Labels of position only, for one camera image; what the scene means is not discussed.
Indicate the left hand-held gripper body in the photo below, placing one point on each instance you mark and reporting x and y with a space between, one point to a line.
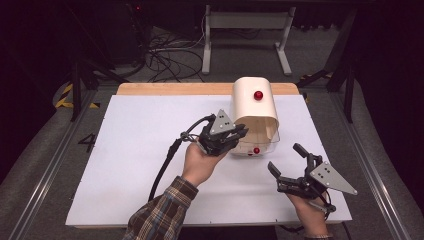
220 125

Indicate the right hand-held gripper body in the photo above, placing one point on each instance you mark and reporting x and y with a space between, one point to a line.
331 178

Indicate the cream mini drawer cabinet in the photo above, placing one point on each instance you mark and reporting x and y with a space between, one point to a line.
248 100

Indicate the person's right hand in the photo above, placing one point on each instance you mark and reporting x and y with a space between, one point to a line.
310 215

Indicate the person's left hand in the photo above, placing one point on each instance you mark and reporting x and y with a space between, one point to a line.
198 165

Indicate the black metal stand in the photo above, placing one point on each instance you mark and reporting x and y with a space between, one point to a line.
349 96
76 90

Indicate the white table cover sheet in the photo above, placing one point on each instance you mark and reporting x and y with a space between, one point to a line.
133 133

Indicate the black equipment case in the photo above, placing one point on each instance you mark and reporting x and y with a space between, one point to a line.
126 33

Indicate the yellow black hazard tape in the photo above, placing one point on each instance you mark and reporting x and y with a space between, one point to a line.
65 103

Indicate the aluminium floor rail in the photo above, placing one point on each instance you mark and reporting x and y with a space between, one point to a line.
376 186
43 180

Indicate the white metal table frame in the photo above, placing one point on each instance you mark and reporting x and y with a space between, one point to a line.
246 20

